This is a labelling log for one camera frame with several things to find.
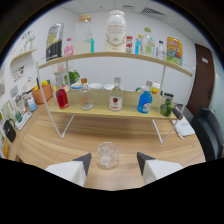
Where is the wall sticker cluster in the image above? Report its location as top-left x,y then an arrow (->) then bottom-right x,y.
12,64 -> 26,83

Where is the clear glass with ice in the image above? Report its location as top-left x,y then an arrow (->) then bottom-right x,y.
95,141 -> 120,170

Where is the small clear bottle blue cap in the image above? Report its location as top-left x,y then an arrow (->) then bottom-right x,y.
155,40 -> 167,61

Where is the white-framed wooden shelf rack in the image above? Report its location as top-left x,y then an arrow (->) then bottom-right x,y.
35,51 -> 196,145

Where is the green leafy plant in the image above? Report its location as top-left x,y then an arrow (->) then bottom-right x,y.
68,69 -> 81,85

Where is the green cup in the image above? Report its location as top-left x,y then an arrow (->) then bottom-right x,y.
13,109 -> 24,124

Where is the black chair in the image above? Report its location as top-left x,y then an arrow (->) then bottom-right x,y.
189,107 -> 224,163

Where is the orange storage basket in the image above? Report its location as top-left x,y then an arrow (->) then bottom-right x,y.
32,83 -> 54,105

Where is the yellow green snack bag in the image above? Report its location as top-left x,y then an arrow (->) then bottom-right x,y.
165,36 -> 184,67

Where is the wooden wall shelf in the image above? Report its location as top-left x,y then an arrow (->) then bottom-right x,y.
9,48 -> 38,64

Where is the white cloth pouch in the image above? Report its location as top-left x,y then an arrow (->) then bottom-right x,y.
171,114 -> 196,139

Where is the red liquid glass bottle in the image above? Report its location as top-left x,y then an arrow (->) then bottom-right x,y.
55,83 -> 70,110

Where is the dark cylinder muddler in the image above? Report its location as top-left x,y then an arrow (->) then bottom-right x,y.
171,107 -> 184,121

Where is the glass jar of limes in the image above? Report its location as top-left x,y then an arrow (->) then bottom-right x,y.
159,92 -> 176,118

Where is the black handbag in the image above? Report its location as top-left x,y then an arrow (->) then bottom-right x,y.
2,118 -> 17,143

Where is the white milk bottle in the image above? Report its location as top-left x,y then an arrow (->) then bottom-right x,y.
104,9 -> 128,53

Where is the small pink bottle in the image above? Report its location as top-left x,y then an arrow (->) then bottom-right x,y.
63,37 -> 75,58

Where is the white tray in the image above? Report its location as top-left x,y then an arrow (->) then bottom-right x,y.
13,110 -> 33,131

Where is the clear bottle green cap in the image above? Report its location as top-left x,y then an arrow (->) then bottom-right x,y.
140,27 -> 156,58

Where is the light blue small bottle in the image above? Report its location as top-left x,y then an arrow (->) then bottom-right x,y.
134,34 -> 144,55

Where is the ceiling air vent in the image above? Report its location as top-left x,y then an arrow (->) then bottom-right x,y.
141,7 -> 166,17

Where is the red white can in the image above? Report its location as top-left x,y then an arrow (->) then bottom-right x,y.
125,35 -> 134,54

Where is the yellow cup white lid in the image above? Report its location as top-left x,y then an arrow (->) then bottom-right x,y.
150,82 -> 161,95

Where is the white figurine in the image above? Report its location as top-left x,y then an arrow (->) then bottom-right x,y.
23,31 -> 36,51

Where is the clear bottle red label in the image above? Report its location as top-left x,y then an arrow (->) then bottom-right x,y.
108,77 -> 124,112

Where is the black yellow snack bag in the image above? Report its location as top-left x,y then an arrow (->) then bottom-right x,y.
45,22 -> 65,62

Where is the blue liquid bottle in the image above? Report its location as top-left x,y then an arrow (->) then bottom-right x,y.
137,80 -> 154,115

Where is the brown door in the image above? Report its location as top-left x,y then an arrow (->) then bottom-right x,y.
186,43 -> 216,116

